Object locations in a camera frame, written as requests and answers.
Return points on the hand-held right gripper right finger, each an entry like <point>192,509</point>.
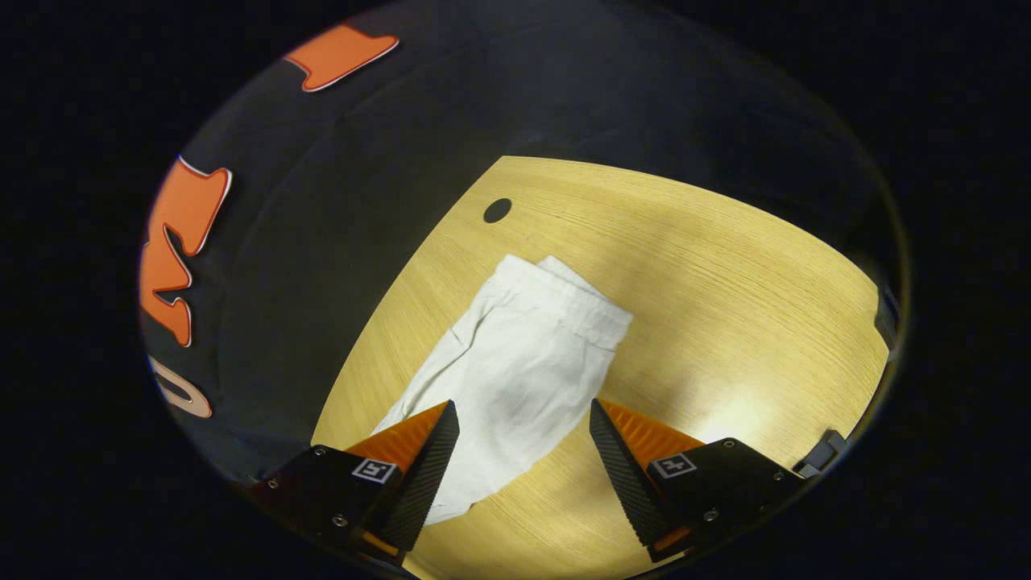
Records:
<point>624,475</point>

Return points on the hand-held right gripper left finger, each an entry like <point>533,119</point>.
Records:
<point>423,475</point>

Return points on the white jeans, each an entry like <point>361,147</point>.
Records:
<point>523,362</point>

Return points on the black plastic bracket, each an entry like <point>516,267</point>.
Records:
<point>826,451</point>

